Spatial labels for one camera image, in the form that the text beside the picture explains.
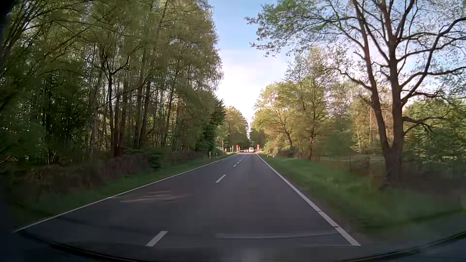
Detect grass verge with bushes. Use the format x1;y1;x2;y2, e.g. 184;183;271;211
0;151;237;228

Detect road markings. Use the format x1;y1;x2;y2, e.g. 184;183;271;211
13;153;361;248

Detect row of leafy trees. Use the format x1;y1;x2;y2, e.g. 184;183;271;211
250;47;466;164

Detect wood of tall trees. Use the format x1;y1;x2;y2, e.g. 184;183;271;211
0;0;252;168

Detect large bare-branched tree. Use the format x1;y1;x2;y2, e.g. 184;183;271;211
248;0;466;188

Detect grey asphalt road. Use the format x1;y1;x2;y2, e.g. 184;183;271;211
15;152;361;255

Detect car's own bonnet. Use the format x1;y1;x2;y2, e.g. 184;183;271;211
0;230;466;262

